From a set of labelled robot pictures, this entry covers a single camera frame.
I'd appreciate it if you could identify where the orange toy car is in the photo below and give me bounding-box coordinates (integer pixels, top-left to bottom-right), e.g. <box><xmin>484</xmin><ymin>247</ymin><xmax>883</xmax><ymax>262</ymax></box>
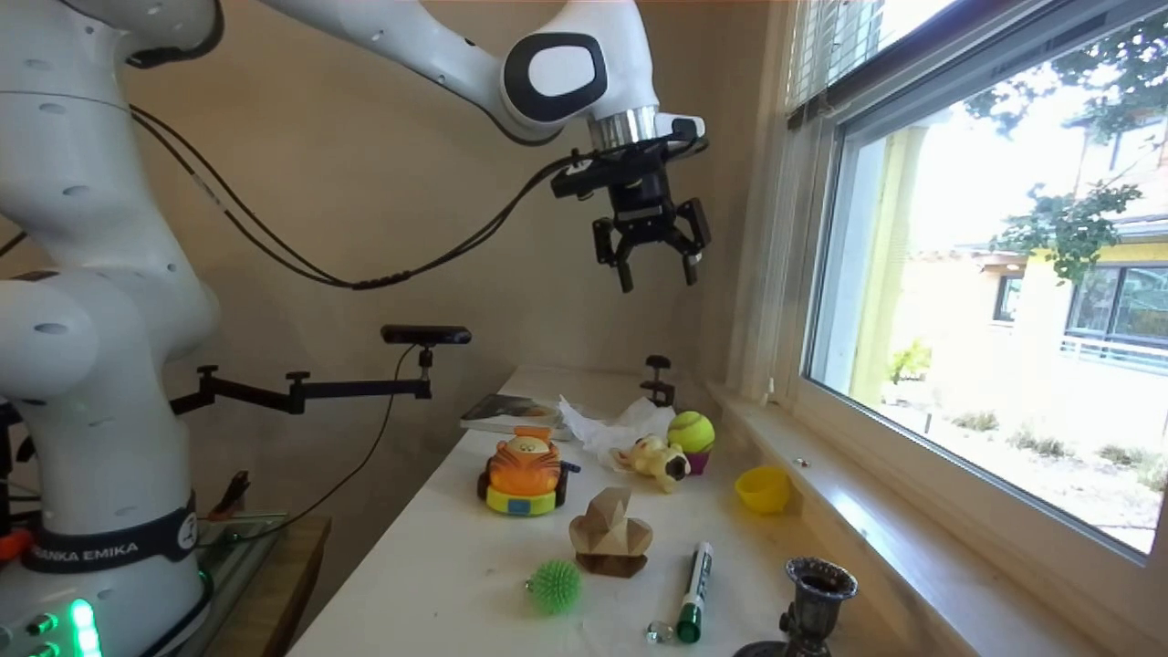
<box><xmin>473</xmin><ymin>419</ymin><xmax>582</xmax><ymax>522</ymax></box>

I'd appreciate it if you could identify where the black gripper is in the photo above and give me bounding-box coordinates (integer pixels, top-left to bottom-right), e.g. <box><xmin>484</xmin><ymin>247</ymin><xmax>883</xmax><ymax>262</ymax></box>
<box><xmin>590</xmin><ymin>141</ymin><xmax>715</xmax><ymax>297</ymax></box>

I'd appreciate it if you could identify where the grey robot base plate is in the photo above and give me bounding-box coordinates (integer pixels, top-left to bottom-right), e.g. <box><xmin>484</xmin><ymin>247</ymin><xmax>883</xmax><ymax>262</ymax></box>
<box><xmin>177</xmin><ymin>509</ymin><xmax>288</xmax><ymax>635</ymax></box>

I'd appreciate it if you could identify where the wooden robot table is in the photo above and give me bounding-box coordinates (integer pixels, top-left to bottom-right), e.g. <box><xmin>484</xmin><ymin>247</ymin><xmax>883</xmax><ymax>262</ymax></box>
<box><xmin>193</xmin><ymin>515</ymin><xmax>335</xmax><ymax>657</ymax></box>

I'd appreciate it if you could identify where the red black cable plug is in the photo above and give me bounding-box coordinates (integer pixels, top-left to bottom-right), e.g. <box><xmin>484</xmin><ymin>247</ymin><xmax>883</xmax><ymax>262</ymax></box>
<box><xmin>210</xmin><ymin>466</ymin><xmax>254</xmax><ymax>522</ymax></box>

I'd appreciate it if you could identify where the yellow-green tennis ball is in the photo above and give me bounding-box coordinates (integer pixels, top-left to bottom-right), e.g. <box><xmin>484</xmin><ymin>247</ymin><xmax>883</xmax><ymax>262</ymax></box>
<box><xmin>669</xmin><ymin>410</ymin><xmax>720</xmax><ymax>460</ymax></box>

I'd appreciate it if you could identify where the marker pen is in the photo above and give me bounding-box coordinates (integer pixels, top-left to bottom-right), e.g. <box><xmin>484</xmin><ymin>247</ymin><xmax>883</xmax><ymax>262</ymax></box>
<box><xmin>672</xmin><ymin>540</ymin><xmax>720</xmax><ymax>651</ymax></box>

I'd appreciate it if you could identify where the black cup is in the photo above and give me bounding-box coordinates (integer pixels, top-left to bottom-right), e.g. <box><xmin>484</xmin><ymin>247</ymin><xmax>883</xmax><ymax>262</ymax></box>
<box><xmin>728</xmin><ymin>555</ymin><xmax>862</xmax><ymax>657</ymax></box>

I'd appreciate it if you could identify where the green fuzzy ball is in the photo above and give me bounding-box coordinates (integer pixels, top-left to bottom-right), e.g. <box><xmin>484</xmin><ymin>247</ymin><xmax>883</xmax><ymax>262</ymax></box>
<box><xmin>522</xmin><ymin>555</ymin><xmax>587</xmax><ymax>621</ymax></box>

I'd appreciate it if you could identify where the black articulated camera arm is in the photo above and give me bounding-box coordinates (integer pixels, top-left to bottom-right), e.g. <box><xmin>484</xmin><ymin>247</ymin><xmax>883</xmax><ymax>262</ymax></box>
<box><xmin>175</xmin><ymin>344</ymin><xmax>436</xmax><ymax>416</ymax></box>

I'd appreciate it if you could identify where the white crumpled cloth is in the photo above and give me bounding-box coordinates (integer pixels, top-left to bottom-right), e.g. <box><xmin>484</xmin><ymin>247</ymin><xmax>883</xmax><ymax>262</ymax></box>
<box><xmin>556</xmin><ymin>393</ymin><xmax>677</xmax><ymax>481</ymax></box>

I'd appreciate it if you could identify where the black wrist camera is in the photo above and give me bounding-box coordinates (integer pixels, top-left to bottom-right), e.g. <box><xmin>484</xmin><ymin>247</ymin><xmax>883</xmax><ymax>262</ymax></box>
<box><xmin>546</xmin><ymin>155</ymin><xmax>636</xmax><ymax>200</ymax></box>

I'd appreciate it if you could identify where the white framed window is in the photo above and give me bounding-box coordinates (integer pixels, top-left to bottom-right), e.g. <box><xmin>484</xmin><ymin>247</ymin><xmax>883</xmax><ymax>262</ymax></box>
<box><xmin>794</xmin><ymin>0</ymin><xmax>1168</xmax><ymax>561</ymax></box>

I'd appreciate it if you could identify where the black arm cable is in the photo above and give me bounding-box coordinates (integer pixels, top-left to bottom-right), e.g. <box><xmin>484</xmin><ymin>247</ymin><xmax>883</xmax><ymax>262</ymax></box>
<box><xmin>124</xmin><ymin>105</ymin><xmax>579</xmax><ymax>297</ymax></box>

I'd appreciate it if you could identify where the window blind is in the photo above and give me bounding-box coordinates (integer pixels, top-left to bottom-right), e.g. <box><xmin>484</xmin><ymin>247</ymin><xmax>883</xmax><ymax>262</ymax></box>
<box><xmin>781</xmin><ymin>0</ymin><xmax>1168</xmax><ymax>134</ymax></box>

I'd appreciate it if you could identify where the black stereo camera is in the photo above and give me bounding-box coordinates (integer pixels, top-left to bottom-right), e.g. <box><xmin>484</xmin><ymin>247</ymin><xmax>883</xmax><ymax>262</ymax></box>
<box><xmin>380</xmin><ymin>323</ymin><xmax>473</xmax><ymax>350</ymax></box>

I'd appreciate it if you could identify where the small yellow bowl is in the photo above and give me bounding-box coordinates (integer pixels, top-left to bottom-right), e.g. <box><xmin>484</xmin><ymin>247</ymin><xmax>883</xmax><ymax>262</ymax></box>
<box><xmin>728</xmin><ymin>464</ymin><xmax>794</xmax><ymax>520</ymax></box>

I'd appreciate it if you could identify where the thin black camera cable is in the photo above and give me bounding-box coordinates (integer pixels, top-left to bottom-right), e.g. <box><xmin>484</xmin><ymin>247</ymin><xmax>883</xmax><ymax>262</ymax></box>
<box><xmin>284</xmin><ymin>350</ymin><xmax>412</xmax><ymax>533</ymax></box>

